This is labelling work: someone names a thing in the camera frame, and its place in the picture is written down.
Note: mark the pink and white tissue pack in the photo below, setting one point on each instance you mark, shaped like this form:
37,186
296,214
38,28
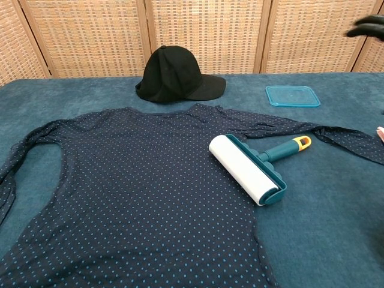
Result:
381,134

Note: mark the teal plush table cover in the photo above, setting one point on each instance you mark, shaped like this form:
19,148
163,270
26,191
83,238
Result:
315,225

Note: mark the woven folding screen panel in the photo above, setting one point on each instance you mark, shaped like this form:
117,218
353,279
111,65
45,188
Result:
207,33
376,54
315,33
87,36
10,45

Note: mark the blue plastic container lid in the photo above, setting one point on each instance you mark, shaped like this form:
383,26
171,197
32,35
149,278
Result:
291,95

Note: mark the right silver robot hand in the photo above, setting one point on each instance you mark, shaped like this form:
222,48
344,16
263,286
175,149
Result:
370,25

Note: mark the teal and white lint roller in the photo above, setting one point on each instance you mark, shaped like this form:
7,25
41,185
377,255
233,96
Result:
240,168

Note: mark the navy polka dot shirt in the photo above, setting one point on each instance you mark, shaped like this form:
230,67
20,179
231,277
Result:
135,180

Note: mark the black baseball cap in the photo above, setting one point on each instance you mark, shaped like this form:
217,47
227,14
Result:
174,75

